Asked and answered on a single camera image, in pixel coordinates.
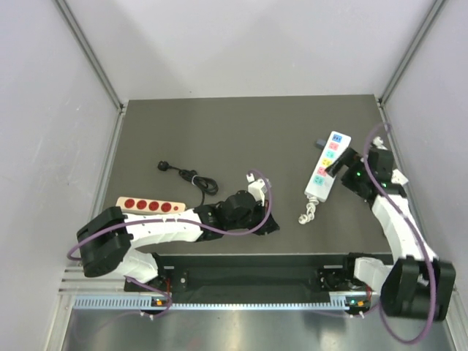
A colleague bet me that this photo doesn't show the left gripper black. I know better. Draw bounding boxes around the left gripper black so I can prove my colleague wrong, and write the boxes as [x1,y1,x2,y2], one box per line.
[226,197,279,235]

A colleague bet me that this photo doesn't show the grey plug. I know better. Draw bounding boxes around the grey plug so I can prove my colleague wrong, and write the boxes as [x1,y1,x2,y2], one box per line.
[315,139,327,150]

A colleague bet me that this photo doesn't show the white power strip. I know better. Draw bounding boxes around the white power strip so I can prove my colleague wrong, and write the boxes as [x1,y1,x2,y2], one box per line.
[298,131,352,225]

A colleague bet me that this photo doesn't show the white cube plug adapter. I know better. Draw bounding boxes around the white cube plug adapter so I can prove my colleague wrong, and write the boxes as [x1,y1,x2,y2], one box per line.
[391,169,409,186]

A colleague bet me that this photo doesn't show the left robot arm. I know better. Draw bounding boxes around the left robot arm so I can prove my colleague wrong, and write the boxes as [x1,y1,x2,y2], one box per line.
[77,191,280,290]

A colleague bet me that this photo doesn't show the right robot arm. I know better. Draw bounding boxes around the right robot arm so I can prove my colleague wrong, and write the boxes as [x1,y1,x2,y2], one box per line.
[325,146,456,322]

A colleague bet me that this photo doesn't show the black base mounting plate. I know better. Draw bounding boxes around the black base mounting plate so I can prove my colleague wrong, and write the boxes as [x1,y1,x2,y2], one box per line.
[146,265,365,293]

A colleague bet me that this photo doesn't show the wooden power strip red sockets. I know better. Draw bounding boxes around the wooden power strip red sockets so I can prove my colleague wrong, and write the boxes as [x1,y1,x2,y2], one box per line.
[116,197,186,215]

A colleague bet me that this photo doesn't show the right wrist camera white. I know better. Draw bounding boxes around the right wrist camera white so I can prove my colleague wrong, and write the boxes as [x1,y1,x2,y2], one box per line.
[371,136,388,150]

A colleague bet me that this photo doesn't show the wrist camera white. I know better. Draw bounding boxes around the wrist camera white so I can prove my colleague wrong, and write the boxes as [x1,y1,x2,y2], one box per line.
[371,136,388,150]
[246,173,271,205]

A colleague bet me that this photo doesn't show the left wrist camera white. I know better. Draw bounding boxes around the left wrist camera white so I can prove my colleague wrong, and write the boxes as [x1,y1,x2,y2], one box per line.
[246,173,271,205]

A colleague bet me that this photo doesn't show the right aluminium frame post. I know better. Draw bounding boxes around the right aluminium frame post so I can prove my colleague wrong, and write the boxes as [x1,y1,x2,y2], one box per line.
[380,1,467,259]

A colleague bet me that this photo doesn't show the aluminium frame post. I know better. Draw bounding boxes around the aluminium frame post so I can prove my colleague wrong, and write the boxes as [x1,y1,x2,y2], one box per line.
[52,0,127,219]
[380,1,467,259]

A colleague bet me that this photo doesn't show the black power cable with plug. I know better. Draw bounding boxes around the black power cable with plug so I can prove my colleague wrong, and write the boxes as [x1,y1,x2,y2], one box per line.
[157,160,219,205]

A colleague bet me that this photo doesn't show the white slotted cable duct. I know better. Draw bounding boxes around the white slotted cable duct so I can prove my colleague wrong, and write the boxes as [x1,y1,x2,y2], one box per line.
[73,293,370,312]

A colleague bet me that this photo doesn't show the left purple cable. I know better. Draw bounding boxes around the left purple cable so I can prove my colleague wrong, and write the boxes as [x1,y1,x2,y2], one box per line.
[65,169,273,341]

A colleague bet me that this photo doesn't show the left aluminium frame post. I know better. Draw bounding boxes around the left aluminium frame post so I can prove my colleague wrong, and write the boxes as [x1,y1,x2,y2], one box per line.
[52,0,127,219]

